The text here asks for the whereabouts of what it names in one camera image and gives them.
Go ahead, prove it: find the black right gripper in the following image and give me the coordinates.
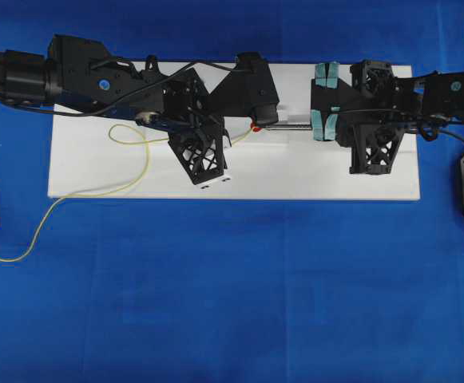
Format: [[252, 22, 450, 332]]
[[337, 60, 422, 176]]

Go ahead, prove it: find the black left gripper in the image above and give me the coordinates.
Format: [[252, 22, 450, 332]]
[[143, 55, 227, 185]]

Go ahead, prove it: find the red handled soldering iron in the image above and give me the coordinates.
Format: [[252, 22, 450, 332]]
[[252, 124, 312, 132]]

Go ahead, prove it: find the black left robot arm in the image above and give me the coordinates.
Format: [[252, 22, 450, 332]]
[[0, 35, 226, 185]]

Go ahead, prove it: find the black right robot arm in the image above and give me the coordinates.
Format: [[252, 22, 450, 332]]
[[335, 60, 464, 176]]

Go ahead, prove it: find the white rectangular board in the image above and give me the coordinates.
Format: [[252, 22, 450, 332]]
[[47, 60, 422, 201]]

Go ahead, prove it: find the blue table cloth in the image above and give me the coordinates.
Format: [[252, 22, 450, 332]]
[[0, 1, 464, 382]]

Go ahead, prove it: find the taped right wrist camera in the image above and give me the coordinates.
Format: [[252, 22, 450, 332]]
[[310, 61, 354, 141]]

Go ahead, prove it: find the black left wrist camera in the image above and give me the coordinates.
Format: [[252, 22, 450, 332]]
[[207, 52, 280, 126]]

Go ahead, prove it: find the black right camera cable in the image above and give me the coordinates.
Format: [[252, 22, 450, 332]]
[[329, 106, 464, 148]]

